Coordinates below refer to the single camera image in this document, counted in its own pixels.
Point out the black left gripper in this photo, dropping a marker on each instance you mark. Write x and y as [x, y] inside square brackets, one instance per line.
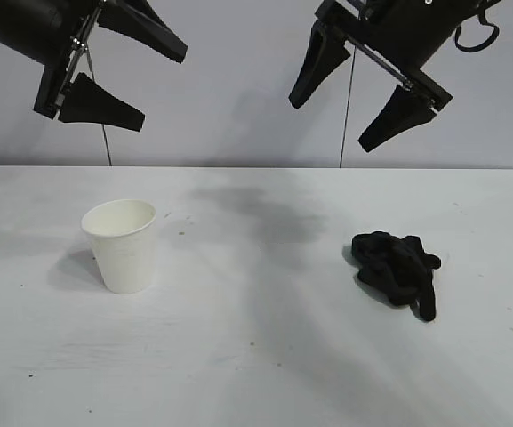
[38, 26]

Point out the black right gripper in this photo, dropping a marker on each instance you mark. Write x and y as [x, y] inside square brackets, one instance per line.
[407, 31]

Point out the black cloth rag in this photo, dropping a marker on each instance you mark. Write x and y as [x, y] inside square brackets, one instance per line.
[394, 267]

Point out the white paper cup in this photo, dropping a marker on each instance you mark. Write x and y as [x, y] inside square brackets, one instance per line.
[122, 253]

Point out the white table cover sheet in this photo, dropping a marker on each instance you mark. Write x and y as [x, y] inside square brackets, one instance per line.
[238, 356]

